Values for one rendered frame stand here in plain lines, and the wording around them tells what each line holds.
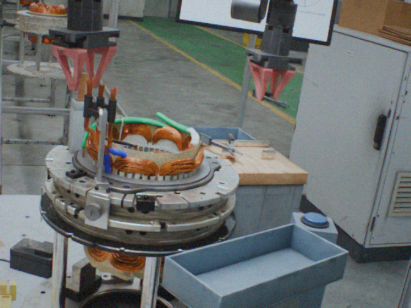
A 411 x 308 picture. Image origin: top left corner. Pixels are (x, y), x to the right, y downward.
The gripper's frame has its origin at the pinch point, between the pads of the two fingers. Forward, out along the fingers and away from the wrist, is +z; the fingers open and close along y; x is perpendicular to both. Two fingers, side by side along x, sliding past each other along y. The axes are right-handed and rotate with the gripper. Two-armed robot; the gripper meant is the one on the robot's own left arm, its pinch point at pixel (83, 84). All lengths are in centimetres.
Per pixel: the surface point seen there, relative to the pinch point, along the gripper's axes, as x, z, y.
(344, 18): -87, 9, -281
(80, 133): 0.9, 8.0, 1.3
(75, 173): 9.4, 10.6, 9.4
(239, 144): 6.9, 16.4, -37.2
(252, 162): 14.6, 16.8, -31.1
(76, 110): 0.6, 4.0, 1.9
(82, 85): 0.5, 0.1, 0.6
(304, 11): -21, -6, -110
